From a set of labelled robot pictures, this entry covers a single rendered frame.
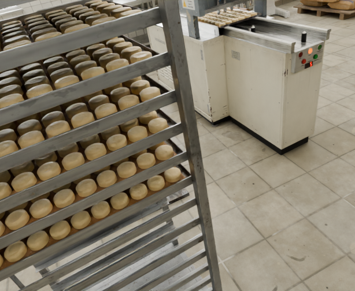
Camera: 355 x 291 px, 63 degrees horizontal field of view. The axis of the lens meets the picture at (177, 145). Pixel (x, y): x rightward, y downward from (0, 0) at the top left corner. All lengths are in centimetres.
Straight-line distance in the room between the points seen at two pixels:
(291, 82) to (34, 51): 177
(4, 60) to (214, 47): 206
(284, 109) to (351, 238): 90
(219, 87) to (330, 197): 125
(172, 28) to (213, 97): 205
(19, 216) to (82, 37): 45
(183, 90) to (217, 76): 193
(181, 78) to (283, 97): 153
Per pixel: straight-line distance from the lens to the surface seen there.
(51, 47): 59
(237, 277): 176
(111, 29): 61
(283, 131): 228
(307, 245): 190
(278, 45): 206
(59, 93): 61
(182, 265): 110
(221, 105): 272
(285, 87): 211
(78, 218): 85
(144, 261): 171
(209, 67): 252
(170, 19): 62
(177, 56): 64
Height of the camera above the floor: 153
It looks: 35 degrees down
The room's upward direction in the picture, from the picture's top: 12 degrees counter-clockwise
